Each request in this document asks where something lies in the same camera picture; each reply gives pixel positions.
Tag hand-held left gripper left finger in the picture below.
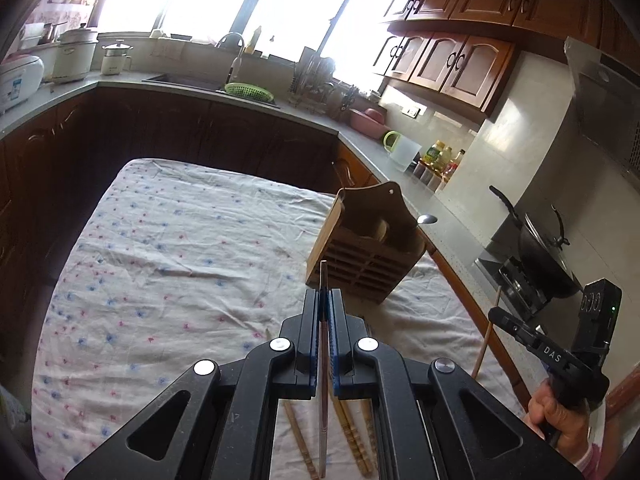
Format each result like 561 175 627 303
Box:
65 289 321 480

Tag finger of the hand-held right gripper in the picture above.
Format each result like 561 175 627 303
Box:
488 308 549 354

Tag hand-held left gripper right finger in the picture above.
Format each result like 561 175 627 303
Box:
327 291 586 480

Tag plain wooden chopstick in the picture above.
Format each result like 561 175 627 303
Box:
471 286 502 380
283 399 317 480

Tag wooden utensil holder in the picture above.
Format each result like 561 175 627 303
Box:
305 181 427 305

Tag metal chopstick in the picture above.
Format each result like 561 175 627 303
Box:
318 261 329 479

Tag ribbed wooden chopstick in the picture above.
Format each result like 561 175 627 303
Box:
334 399 373 478

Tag person's right forearm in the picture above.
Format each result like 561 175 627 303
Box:
574 437 613 477

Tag person's right hand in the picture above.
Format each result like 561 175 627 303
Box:
526 379 596 448

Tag gas stove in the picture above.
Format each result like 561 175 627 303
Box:
475 255 556 321

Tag black wok with lid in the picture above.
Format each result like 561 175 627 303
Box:
489 185 583 298

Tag floral white table cloth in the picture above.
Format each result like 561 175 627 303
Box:
31 158 531 480

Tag spice jar set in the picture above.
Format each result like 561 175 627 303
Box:
412 160 448 193

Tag yellow oil bottle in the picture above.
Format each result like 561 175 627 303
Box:
424 140 446 171

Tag range hood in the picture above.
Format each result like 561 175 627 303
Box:
564 35 640 186

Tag dish rack with dishes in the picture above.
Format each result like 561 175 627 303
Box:
290 47 351 116

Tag green plastic basket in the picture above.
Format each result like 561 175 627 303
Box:
224 82 275 101

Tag kitchen sink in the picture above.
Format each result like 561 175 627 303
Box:
142 72 281 108

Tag curved metal faucet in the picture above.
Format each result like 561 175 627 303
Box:
216 32 246 86

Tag kitchen window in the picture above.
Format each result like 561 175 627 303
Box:
95 0 416 91

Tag large white electric pot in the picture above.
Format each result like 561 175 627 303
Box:
52 24 99 83

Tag white cooker pot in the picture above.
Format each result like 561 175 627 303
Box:
22 42 60 81

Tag white rice cooker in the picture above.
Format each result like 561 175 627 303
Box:
0 52 45 113

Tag clear jug with green handle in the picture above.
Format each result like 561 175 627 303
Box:
383 131 423 171

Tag wooden wall cabinets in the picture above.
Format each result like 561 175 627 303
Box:
372 0 616 118

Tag small white pot with handle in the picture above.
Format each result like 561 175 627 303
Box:
101 40 135 77

